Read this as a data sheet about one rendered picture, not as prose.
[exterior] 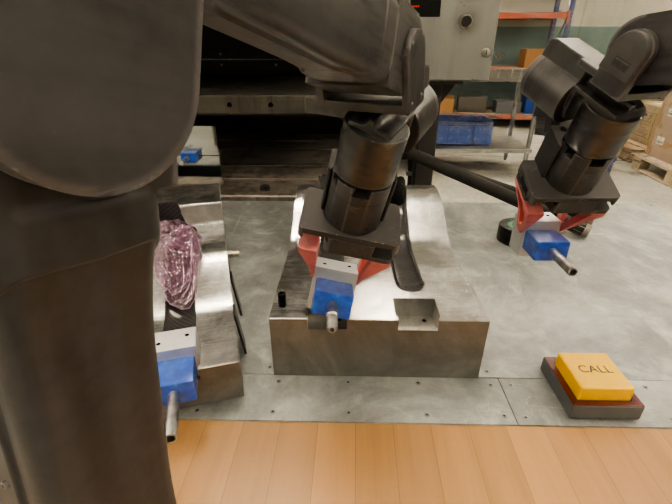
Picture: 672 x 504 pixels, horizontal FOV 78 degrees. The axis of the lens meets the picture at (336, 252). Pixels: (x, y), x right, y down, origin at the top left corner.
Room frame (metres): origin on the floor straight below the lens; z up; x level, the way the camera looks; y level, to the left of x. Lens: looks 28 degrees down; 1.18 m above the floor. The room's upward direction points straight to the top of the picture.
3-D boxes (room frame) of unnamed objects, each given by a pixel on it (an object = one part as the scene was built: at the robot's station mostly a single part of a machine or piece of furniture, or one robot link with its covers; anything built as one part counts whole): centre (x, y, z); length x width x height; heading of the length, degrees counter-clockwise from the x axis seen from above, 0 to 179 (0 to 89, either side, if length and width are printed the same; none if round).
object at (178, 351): (0.32, 0.17, 0.86); 0.13 x 0.05 x 0.05; 16
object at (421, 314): (0.41, -0.10, 0.87); 0.05 x 0.05 x 0.04; 89
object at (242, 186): (1.54, 0.52, 0.76); 1.30 x 0.84 x 0.07; 89
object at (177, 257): (0.56, 0.30, 0.90); 0.26 x 0.18 x 0.08; 16
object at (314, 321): (0.42, 0.01, 0.87); 0.05 x 0.05 x 0.04; 89
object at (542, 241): (0.49, -0.28, 0.93); 0.13 x 0.05 x 0.05; 179
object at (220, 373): (0.57, 0.30, 0.86); 0.50 x 0.26 x 0.11; 16
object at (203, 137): (1.45, 0.47, 0.87); 0.50 x 0.27 x 0.17; 179
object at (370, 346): (0.64, -0.06, 0.87); 0.50 x 0.26 x 0.14; 179
